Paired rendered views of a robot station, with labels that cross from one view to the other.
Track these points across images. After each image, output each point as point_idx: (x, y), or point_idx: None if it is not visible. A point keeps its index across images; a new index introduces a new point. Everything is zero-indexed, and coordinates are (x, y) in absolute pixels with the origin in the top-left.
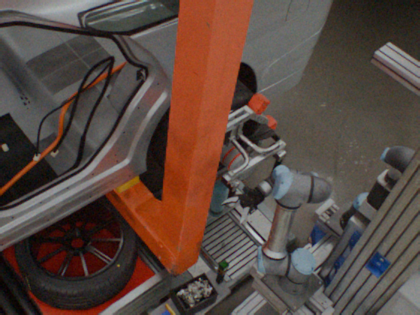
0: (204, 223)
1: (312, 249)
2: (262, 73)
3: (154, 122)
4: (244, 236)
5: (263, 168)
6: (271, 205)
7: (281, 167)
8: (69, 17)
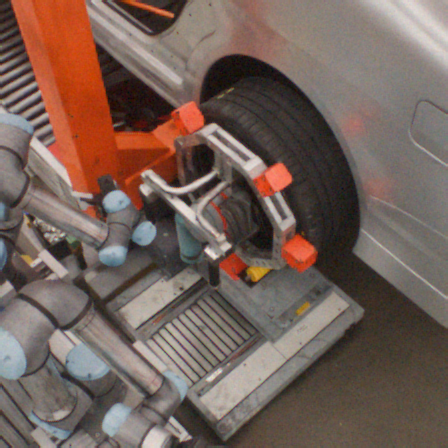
0: (76, 158)
1: (77, 340)
2: (366, 197)
3: (202, 60)
4: (219, 356)
5: (369, 395)
6: (292, 408)
7: (118, 195)
8: None
